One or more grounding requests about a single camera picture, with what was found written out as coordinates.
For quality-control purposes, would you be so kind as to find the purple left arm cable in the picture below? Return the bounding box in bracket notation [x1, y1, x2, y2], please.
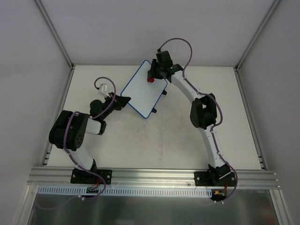
[63, 76, 117, 173]

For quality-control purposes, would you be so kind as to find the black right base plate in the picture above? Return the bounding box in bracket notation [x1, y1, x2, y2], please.
[194, 171, 236, 187]

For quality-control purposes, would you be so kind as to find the aluminium mounting rail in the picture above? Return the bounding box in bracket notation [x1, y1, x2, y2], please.
[27, 166, 281, 189]

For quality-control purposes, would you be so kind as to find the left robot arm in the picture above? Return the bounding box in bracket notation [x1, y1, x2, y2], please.
[49, 93, 131, 183]

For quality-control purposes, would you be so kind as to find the white slotted cable duct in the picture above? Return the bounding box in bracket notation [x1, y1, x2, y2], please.
[37, 186, 212, 198]

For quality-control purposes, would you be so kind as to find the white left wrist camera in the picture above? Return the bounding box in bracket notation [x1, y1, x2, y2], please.
[98, 83, 111, 98]

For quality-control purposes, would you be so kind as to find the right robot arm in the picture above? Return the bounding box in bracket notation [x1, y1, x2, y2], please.
[147, 49, 231, 186]

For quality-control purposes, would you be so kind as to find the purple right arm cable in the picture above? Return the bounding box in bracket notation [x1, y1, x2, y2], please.
[158, 37, 239, 169]

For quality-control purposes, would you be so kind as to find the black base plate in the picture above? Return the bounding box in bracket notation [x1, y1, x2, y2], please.
[194, 171, 236, 187]
[70, 168, 112, 185]

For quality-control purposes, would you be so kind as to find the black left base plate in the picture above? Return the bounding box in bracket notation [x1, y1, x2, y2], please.
[70, 168, 112, 185]

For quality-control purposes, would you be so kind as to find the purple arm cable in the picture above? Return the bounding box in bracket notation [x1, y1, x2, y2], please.
[63, 76, 117, 173]
[158, 37, 239, 169]

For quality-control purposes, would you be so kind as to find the blue framed whiteboard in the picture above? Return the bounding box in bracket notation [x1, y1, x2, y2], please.
[120, 60, 168, 119]

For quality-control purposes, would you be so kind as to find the red bone-shaped eraser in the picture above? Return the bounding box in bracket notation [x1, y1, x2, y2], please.
[147, 77, 155, 83]

